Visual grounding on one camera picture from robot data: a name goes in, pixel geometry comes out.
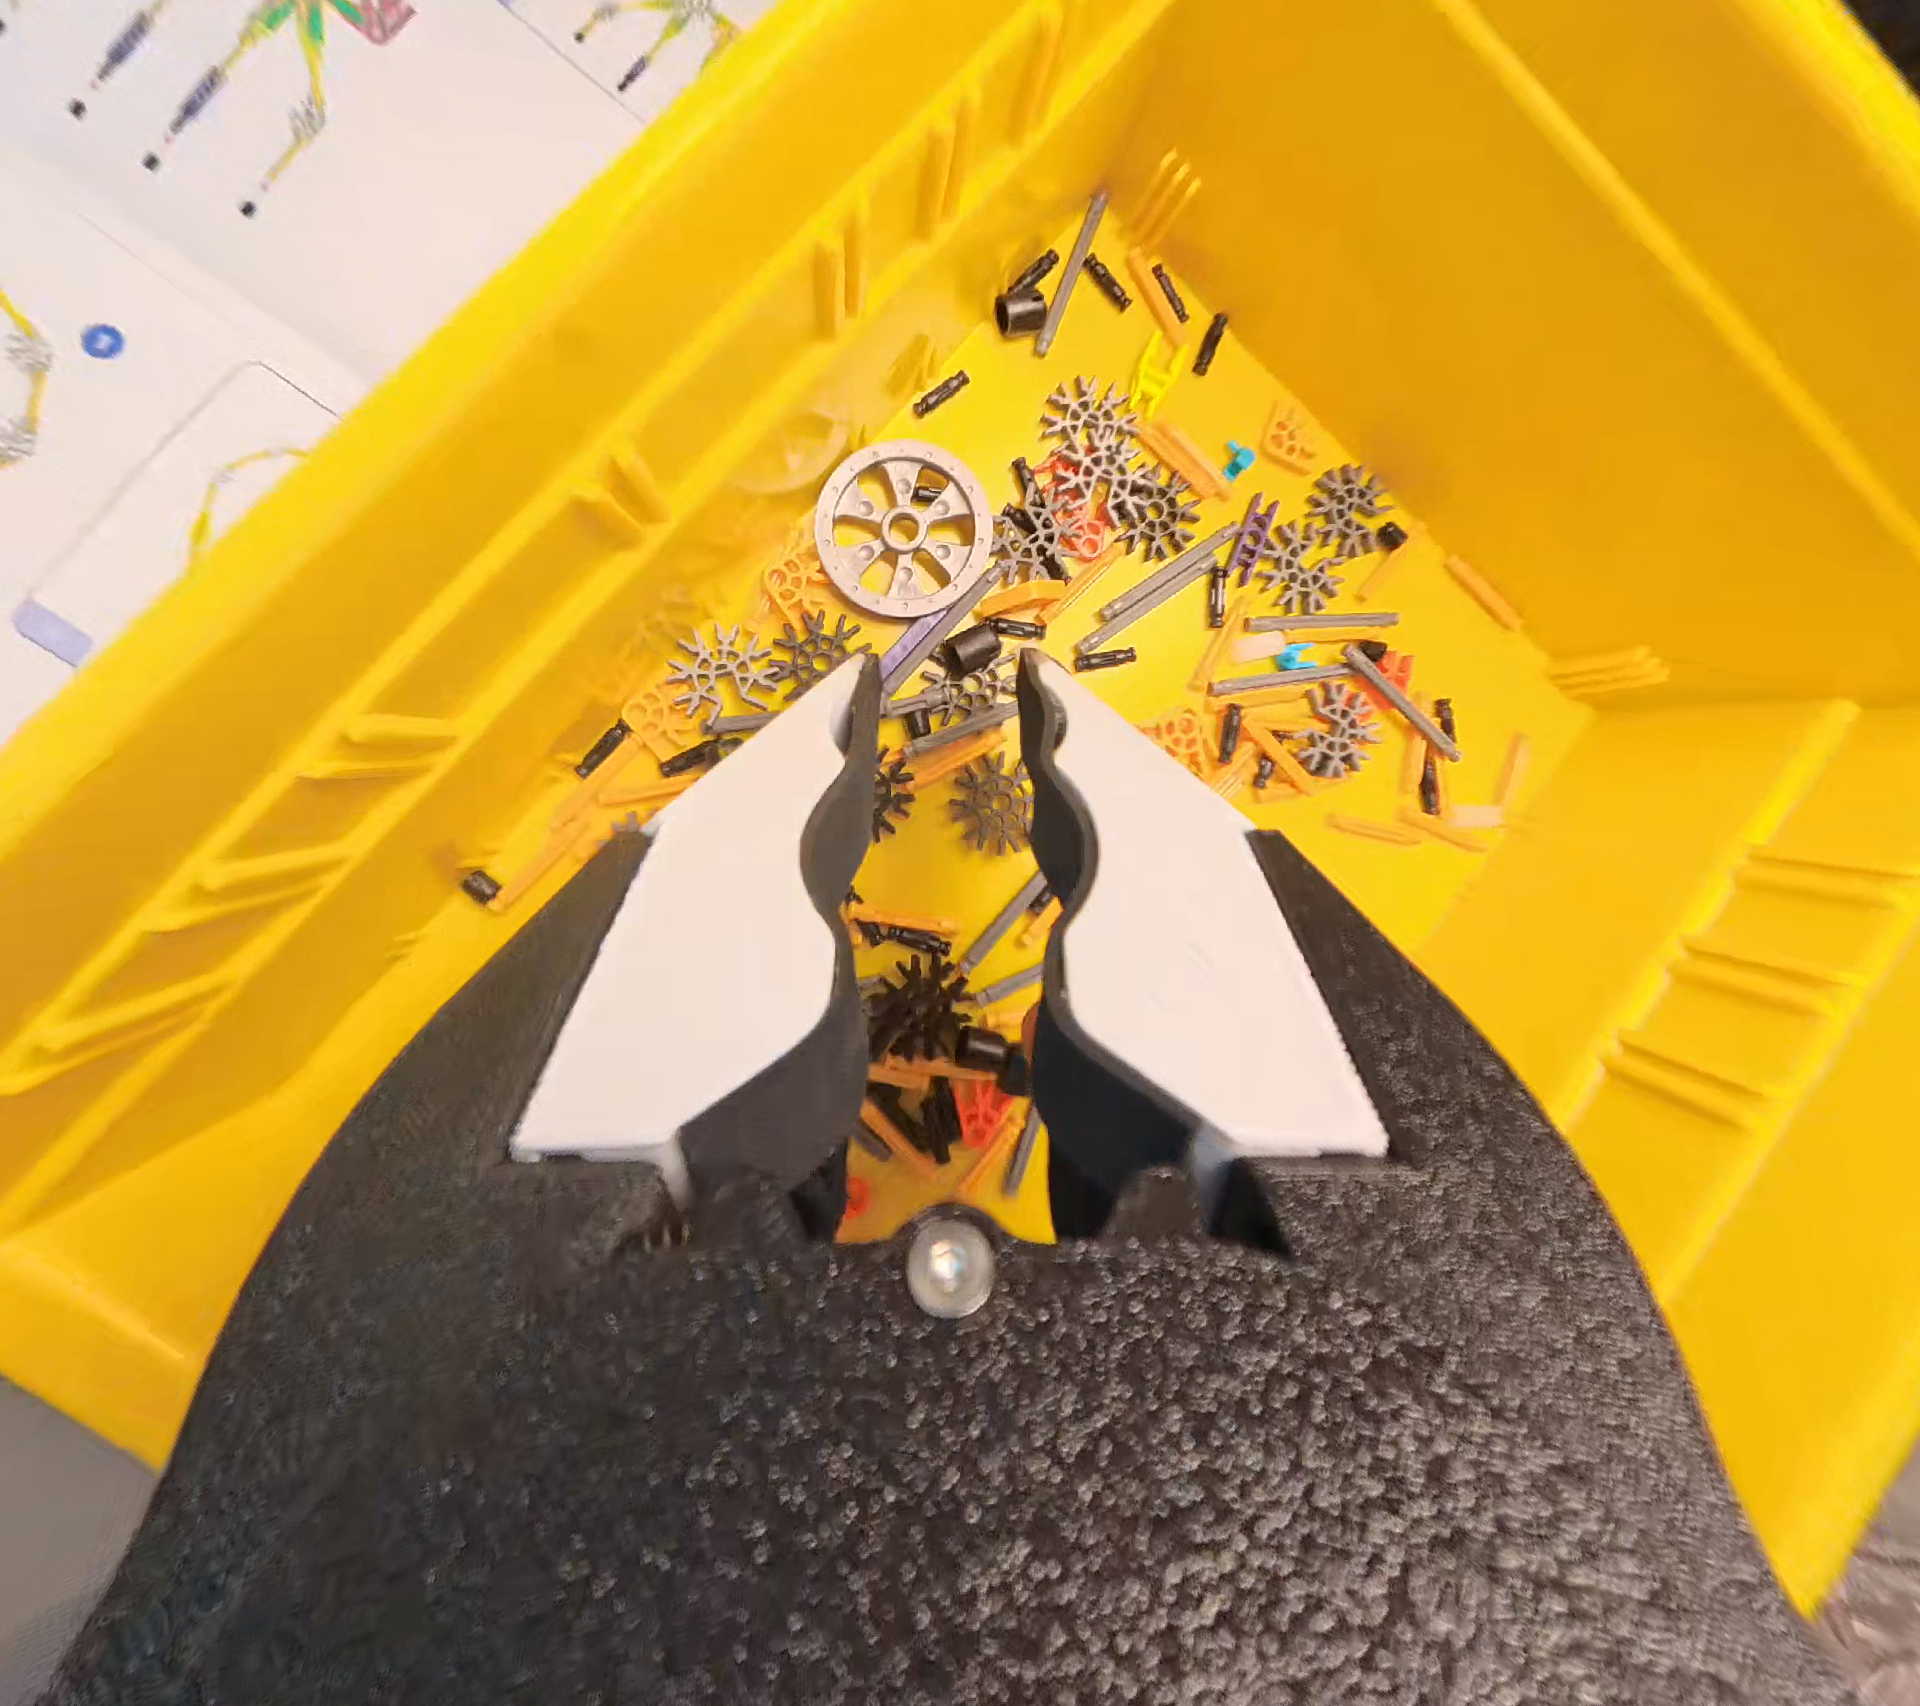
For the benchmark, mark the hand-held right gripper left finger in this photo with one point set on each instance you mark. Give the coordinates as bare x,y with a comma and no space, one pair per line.
690,987

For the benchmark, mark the pile of dark wheel parts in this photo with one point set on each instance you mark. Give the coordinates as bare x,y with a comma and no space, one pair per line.
1171,536

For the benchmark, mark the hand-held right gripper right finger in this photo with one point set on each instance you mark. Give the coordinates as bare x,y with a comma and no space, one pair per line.
1217,987

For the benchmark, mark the yellow plastic parts bin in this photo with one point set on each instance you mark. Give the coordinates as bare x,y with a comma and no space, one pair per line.
1441,176

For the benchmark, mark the white building instruction sheet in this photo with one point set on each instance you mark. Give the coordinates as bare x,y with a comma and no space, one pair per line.
181,176

